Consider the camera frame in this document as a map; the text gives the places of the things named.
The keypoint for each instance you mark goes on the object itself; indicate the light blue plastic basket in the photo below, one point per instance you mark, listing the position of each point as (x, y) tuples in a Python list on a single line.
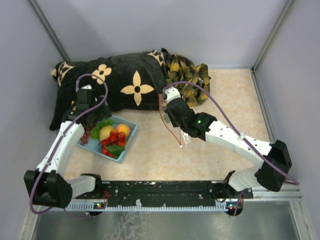
[(94, 146)]

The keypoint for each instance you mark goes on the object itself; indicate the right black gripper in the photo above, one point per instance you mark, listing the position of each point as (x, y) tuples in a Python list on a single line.
[(173, 122)]

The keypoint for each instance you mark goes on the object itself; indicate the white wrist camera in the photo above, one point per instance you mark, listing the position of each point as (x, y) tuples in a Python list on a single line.
[(86, 87), (171, 94)]

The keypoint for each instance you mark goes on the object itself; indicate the clear zip bag orange zipper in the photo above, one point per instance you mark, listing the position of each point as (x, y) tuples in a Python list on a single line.
[(183, 139)]

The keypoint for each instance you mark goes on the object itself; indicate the yellow lemon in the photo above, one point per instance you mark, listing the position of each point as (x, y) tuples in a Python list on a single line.
[(105, 131)]

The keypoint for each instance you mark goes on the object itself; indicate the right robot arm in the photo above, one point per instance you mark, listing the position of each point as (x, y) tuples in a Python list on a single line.
[(271, 161)]

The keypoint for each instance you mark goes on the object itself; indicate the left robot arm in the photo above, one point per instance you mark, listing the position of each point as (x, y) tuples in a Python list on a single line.
[(46, 185)]

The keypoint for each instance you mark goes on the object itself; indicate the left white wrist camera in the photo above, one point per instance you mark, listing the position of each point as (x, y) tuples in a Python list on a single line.
[(86, 87)]

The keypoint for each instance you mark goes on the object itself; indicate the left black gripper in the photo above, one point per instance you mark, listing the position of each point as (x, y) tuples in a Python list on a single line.
[(104, 112)]

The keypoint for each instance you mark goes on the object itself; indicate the yellow plaid shirt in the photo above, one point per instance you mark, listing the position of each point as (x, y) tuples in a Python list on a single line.
[(181, 69)]

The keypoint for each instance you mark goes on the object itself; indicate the black floral pillow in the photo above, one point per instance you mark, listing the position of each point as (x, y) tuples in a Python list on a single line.
[(130, 81)]

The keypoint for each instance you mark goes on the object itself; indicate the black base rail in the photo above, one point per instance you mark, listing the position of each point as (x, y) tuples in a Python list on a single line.
[(194, 193)]

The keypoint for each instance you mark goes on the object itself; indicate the orange peach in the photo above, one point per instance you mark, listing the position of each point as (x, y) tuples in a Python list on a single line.
[(123, 128)]

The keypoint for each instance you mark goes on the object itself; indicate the purple grape bunch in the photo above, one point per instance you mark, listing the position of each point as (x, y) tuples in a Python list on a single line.
[(86, 136)]

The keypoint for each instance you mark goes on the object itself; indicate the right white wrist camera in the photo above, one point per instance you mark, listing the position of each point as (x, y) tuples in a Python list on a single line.
[(171, 94)]

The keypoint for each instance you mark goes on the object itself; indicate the green lettuce leaf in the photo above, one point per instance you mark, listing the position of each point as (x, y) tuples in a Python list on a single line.
[(95, 132)]

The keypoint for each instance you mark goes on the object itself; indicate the red cherry tomato bunch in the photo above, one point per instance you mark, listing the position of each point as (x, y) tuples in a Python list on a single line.
[(114, 145)]

